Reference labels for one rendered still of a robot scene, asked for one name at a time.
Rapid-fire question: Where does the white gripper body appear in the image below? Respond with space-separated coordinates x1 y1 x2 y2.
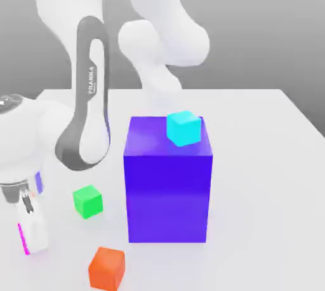
14 200 50 255

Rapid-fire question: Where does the small green cube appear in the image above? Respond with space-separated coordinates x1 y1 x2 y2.
72 184 104 220

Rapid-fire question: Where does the small orange cube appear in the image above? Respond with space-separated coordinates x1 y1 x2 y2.
88 246 126 291

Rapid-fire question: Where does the small cyan cube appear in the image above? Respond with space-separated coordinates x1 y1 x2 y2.
166 110 202 147

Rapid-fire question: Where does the large purple box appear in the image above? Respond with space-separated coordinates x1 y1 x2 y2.
123 116 214 244

